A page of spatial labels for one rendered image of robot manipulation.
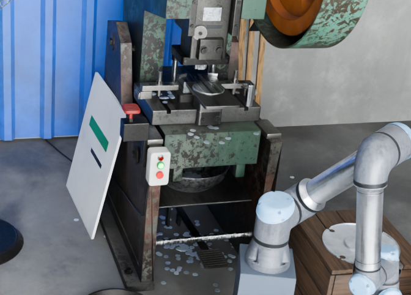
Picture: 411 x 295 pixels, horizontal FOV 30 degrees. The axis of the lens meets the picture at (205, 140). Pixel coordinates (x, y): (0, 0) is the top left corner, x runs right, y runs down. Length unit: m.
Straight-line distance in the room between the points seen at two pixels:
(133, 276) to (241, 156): 0.65
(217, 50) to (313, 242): 0.81
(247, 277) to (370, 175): 0.56
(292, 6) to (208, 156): 0.69
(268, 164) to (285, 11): 0.63
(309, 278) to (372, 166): 0.86
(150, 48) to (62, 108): 1.18
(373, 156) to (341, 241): 0.80
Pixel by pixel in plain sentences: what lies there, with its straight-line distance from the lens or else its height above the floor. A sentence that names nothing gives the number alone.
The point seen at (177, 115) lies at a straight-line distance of 2.96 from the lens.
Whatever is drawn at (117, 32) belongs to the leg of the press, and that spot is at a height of 0.87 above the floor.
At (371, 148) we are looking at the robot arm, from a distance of 2.20.
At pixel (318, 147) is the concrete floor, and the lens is 4.52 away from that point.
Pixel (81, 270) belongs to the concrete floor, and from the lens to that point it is 3.22.
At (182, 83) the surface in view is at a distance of 3.05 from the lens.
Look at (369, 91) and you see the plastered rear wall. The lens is 4.92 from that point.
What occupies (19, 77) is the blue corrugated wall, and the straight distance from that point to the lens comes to 4.14.
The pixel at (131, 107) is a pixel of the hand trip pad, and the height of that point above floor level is 0.76.
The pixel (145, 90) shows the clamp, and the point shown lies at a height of 0.74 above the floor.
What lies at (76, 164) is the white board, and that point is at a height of 0.15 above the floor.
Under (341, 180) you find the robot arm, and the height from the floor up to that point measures 0.78.
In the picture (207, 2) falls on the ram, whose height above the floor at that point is 1.11.
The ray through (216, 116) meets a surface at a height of 0.69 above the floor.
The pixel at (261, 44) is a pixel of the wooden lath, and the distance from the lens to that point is 4.15.
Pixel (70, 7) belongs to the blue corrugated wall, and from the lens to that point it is 4.06.
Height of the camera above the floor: 1.84
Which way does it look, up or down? 25 degrees down
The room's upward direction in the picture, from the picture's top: 6 degrees clockwise
